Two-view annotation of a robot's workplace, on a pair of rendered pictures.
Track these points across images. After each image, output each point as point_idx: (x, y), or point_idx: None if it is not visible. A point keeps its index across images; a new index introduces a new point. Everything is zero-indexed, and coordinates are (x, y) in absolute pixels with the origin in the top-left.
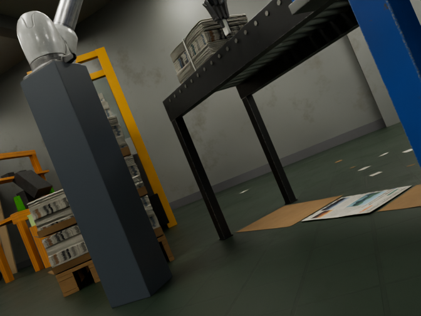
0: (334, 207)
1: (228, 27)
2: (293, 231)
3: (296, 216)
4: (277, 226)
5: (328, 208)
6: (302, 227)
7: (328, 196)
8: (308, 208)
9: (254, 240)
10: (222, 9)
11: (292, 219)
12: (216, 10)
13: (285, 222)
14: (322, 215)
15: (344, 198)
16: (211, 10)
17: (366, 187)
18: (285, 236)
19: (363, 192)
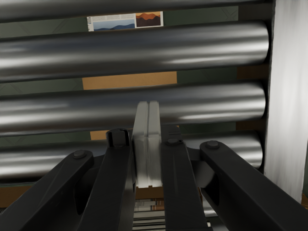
0: (129, 16)
1: (143, 112)
2: (189, 23)
3: (142, 74)
4: (172, 75)
5: (129, 26)
6: (182, 15)
7: (75, 86)
8: (116, 81)
9: (209, 72)
10: (95, 200)
11: (150, 74)
12: (199, 197)
13: (159, 76)
14: (152, 12)
15: (96, 30)
16: (284, 193)
17: (55, 31)
18: (202, 22)
19: (74, 19)
